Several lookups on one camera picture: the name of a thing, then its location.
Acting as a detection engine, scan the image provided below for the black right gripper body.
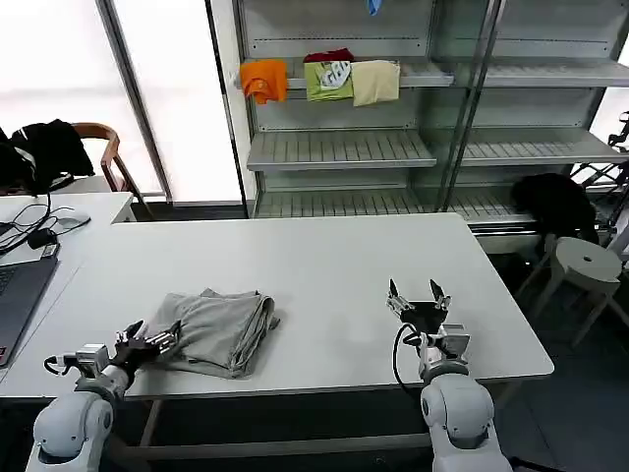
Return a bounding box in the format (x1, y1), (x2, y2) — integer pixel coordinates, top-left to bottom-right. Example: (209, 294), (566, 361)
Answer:
(400, 300), (447, 338)

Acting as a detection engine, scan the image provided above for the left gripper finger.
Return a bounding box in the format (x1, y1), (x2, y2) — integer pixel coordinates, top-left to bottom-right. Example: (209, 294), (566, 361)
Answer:
(146, 320), (183, 354)
(115, 320), (145, 346)

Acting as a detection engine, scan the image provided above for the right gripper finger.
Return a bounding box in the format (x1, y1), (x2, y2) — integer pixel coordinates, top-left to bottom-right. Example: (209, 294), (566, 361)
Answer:
(429, 278), (452, 310)
(385, 278), (412, 315)

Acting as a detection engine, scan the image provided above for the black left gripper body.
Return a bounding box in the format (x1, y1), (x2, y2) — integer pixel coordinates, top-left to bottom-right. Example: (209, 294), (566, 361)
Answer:
(110, 339), (159, 370)

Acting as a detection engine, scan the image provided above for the grey printed t-shirt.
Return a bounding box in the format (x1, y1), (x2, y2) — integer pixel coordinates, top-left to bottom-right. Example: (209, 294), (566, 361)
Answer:
(141, 288), (282, 381)

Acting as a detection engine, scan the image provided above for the dark grey laptop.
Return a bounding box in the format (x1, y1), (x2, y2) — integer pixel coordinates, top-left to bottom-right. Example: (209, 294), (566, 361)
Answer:
(0, 255), (61, 369)

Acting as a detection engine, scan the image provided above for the grey computer mouse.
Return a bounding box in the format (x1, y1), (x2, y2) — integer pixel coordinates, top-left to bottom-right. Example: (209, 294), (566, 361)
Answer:
(50, 212), (92, 230)

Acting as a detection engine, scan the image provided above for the black garment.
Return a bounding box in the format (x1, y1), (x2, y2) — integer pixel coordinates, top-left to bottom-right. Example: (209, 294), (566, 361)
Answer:
(510, 172), (600, 247)

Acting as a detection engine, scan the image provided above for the white round stool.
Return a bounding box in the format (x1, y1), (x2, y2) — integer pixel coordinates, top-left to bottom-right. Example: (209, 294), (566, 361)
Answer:
(518, 236), (629, 348)

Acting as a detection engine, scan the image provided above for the grey metal shelf rack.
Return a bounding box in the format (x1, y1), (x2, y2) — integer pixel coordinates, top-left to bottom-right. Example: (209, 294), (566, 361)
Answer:
(233, 0), (629, 242)

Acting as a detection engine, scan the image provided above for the brown wooden chair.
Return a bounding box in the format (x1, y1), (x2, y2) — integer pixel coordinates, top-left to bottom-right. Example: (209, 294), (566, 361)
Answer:
(71, 122), (144, 208)

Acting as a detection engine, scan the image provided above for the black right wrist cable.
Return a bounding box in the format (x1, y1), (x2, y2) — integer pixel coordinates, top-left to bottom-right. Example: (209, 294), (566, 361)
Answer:
(392, 323), (425, 392)

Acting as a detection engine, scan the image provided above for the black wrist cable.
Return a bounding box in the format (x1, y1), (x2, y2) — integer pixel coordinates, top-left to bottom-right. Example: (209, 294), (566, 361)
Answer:
(43, 354), (69, 378)
(392, 323), (425, 392)

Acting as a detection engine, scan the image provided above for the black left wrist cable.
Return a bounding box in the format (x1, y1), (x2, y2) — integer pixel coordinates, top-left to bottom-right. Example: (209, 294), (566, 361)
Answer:
(43, 354), (69, 378)

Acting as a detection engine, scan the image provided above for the black desk cable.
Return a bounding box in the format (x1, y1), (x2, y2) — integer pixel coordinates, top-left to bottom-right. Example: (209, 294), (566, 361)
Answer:
(0, 190), (81, 255)

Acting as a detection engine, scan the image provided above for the grey window frame post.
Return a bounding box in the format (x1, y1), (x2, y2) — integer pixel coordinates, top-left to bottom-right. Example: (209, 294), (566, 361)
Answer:
(95, 0), (174, 204)

